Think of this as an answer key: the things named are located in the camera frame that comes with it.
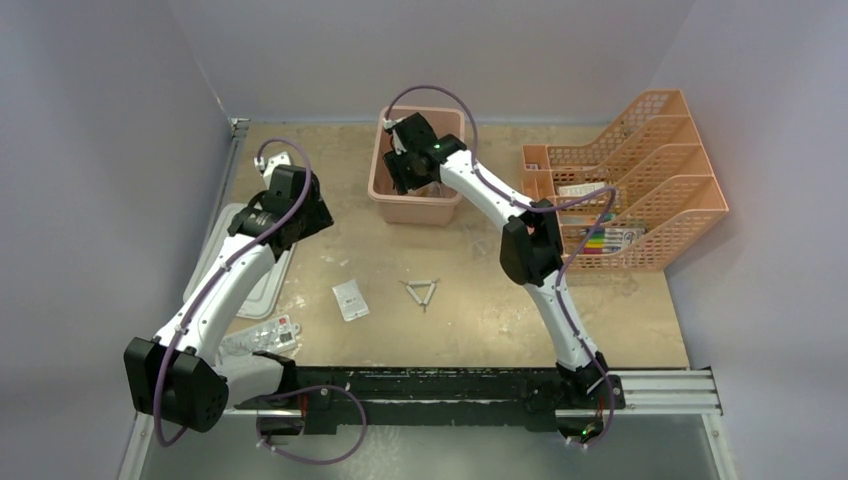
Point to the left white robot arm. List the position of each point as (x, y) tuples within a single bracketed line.
[(174, 375)]

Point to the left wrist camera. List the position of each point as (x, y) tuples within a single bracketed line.
[(266, 166)]

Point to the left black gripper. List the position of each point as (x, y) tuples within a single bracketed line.
[(318, 218)]

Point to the clear glass beaker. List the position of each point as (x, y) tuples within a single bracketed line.
[(436, 190)]

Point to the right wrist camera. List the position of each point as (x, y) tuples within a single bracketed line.
[(390, 128)]

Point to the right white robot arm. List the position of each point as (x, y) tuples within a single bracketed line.
[(531, 248)]

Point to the white box in organizer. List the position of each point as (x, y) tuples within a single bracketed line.
[(579, 190)]

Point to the pink plastic bin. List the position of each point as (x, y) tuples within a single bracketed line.
[(414, 208)]

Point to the white plastic bin lid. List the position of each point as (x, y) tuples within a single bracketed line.
[(260, 302)]

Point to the blister pack with label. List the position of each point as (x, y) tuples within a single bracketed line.
[(275, 335)]

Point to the coloured marker pack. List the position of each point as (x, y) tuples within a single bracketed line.
[(612, 240)]

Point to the small white packet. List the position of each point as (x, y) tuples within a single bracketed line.
[(350, 300)]

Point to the aluminium frame rail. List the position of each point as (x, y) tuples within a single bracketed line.
[(653, 392)]

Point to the white clay triangle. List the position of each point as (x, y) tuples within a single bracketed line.
[(421, 291)]

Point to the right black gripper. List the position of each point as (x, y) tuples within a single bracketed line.
[(403, 183)]

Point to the small clear glass funnel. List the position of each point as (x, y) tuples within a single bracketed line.
[(479, 243)]

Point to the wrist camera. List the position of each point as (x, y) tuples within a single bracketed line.
[(390, 128), (266, 166)]

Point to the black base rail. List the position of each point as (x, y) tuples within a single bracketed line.
[(536, 399)]

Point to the orange mesh file organizer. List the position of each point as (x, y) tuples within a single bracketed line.
[(654, 156)]

